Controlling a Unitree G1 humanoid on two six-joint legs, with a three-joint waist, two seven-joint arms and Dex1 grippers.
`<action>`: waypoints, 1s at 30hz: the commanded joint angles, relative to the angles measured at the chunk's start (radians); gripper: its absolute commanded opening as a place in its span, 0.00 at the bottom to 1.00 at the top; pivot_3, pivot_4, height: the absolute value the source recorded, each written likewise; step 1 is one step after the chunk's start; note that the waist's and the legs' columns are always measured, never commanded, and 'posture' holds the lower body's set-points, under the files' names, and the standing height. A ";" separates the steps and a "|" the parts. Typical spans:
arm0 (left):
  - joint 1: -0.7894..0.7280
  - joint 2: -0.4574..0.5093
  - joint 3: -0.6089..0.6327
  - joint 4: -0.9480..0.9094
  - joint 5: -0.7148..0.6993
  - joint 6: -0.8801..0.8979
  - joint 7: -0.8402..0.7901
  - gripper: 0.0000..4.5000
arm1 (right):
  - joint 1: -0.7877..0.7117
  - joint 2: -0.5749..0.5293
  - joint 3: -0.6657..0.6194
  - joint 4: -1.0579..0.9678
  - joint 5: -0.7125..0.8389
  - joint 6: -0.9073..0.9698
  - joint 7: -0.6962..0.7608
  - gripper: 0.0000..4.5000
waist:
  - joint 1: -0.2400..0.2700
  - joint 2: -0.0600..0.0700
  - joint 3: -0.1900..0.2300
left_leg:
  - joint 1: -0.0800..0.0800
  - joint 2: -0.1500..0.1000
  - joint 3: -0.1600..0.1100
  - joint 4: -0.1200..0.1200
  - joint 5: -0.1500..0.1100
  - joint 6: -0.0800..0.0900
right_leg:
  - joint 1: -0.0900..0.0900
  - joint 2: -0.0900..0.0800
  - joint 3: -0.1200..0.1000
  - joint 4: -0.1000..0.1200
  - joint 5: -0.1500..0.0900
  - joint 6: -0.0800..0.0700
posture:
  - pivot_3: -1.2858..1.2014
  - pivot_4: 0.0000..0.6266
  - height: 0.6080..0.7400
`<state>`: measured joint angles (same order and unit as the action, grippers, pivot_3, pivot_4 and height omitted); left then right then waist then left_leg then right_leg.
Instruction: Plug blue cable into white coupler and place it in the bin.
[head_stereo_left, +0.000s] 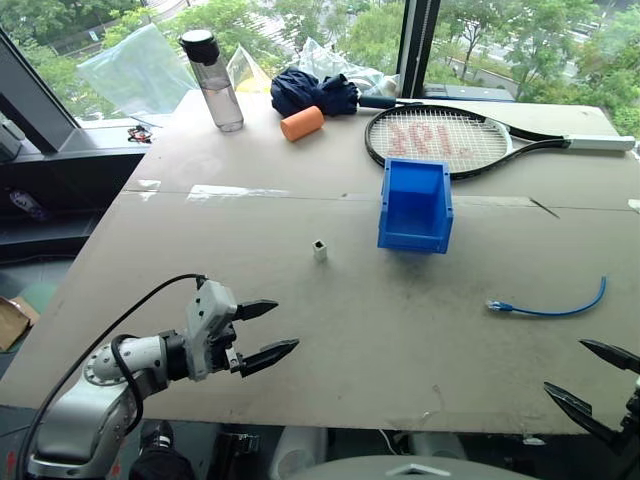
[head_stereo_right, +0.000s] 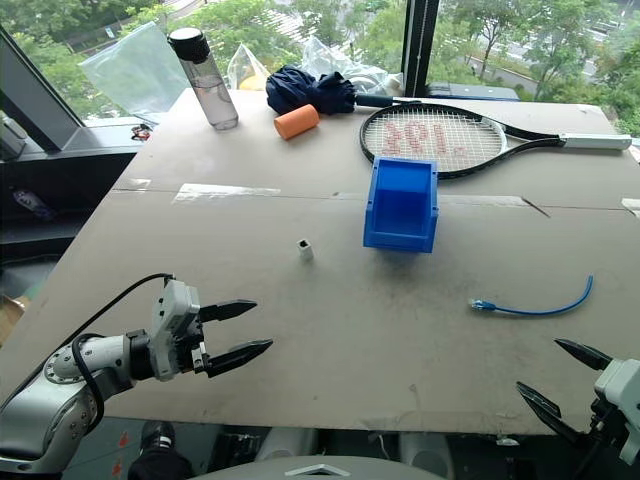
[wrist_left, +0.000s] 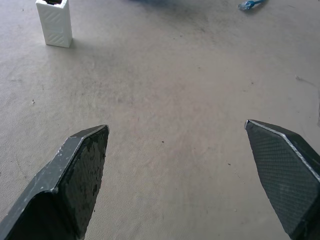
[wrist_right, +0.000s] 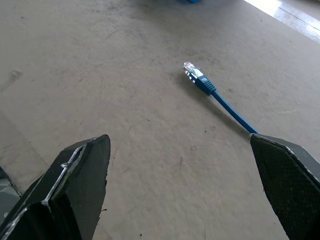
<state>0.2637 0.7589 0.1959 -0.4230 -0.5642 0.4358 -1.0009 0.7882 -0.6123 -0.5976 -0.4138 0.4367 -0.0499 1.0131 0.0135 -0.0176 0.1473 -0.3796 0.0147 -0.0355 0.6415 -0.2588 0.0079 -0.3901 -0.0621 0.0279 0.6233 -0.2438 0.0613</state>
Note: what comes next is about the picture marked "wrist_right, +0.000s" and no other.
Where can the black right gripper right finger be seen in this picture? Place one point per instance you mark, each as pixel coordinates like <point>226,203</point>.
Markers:
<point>290,185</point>

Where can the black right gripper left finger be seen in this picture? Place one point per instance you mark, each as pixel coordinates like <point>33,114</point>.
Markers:
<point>70,190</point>

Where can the blue object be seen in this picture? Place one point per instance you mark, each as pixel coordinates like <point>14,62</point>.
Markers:
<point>188,1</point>

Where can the grey metal robot part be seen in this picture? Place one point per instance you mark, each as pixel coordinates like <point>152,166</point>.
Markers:
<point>6,192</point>

